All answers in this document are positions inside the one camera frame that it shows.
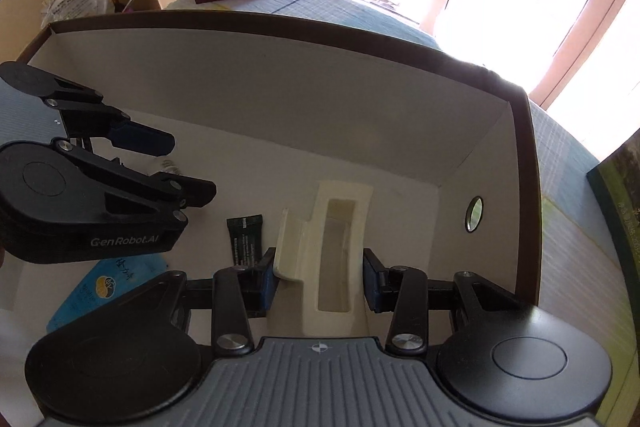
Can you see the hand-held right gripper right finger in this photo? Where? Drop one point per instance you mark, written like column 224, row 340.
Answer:
column 372, row 282

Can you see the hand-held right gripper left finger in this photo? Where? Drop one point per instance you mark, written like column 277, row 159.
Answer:
column 267, row 282

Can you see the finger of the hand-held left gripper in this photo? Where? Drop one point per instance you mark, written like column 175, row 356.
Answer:
column 195, row 192
column 145, row 139

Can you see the small white bottle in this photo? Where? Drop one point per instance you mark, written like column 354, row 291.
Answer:
column 167, row 166

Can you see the cream hair claw clip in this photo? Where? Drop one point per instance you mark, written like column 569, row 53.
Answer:
column 310, row 257

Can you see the dark green tube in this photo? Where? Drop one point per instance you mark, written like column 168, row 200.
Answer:
column 245, row 237

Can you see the blue and white tube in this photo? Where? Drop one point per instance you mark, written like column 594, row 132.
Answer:
column 100, row 292

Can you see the brown cardboard storage box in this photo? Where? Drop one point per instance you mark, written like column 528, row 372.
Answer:
column 300, row 107

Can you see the milk carton with cow print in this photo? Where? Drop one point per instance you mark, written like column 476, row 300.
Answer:
column 620, row 207

